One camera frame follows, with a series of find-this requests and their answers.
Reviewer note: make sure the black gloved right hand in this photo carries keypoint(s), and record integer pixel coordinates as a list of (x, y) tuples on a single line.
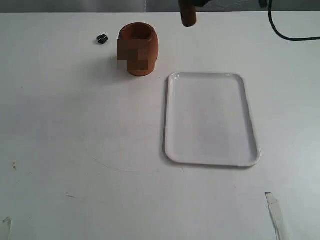
[(200, 3)]

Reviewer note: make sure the white rectangular plastic tray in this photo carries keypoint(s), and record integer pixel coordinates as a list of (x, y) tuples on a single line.
[(208, 121)]

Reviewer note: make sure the clear tape strip left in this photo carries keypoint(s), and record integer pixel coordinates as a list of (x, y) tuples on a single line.
[(5, 228)]

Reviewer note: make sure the brown wooden mortar cup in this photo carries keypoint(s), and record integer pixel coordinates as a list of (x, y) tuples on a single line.
[(138, 45)]

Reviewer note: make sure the brown wooden pestle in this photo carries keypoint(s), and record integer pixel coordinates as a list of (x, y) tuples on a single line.
[(187, 13)]

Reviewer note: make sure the clear tape strip right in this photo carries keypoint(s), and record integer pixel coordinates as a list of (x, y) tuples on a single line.
[(276, 217)]

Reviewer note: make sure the small black plastic clip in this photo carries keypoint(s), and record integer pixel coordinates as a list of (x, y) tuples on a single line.
[(102, 39)]

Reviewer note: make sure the clear tape strip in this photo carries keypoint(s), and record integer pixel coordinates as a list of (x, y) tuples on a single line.
[(276, 217), (5, 228)]

